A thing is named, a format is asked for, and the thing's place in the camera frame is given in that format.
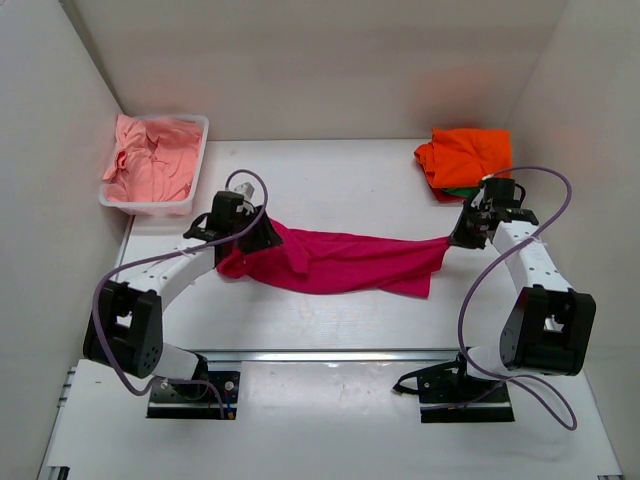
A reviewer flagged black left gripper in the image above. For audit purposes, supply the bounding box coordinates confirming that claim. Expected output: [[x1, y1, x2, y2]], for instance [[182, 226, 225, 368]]
[[233, 204, 284, 254]]

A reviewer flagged magenta t shirt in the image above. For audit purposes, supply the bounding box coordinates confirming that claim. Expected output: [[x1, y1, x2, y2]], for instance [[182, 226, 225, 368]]
[[216, 221, 449, 298]]

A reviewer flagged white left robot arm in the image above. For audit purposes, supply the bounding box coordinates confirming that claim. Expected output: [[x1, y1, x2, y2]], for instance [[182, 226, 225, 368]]
[[83, 182, 282, 398]]

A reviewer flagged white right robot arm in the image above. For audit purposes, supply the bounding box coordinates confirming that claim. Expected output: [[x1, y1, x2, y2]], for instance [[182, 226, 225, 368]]
[[448, 177, 596, 401]]

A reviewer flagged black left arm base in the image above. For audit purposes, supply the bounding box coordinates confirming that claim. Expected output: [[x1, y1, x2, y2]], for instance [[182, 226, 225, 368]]
[[146, 356, 241, 421]]

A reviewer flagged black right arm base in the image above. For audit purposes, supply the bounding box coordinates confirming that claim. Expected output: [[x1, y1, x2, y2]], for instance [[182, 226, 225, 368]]
[[392, 353, 515, 424]]

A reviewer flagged green folded t shirt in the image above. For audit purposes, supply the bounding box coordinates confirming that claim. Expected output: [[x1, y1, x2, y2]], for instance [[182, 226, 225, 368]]
[[443, 187, 476, 198]]

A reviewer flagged red folded t shirt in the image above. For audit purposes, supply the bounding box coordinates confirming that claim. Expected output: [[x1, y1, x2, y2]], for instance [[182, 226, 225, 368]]
[[431, 189, 460, 203]]

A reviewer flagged orange folded t shirt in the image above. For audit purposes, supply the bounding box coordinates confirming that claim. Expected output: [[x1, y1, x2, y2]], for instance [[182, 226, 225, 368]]
[[414, 128, 512, 189]]

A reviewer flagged white plastic basket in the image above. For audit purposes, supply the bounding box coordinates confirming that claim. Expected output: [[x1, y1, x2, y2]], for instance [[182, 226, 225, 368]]
[[99, 114, 209, 216]]

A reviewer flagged pink t shirt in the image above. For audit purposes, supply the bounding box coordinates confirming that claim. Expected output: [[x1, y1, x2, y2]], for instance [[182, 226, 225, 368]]
[[103, 114, 203, 203]]

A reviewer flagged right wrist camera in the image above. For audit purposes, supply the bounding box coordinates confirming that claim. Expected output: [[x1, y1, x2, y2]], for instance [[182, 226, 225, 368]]
[[474, 177, 518, 208]]

